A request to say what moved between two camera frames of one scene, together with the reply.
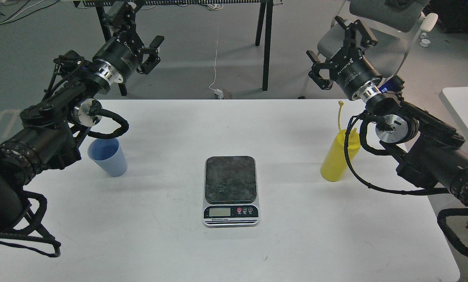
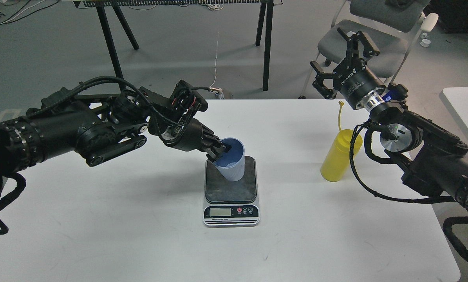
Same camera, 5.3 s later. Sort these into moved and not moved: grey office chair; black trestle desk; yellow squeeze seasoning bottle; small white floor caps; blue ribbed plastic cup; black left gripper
Moved: blue ribbed plastic cup; black left gripper
Not moved: grey office chair; yellow squeeze seasoning bottle; black trestle desk; small white floor caps
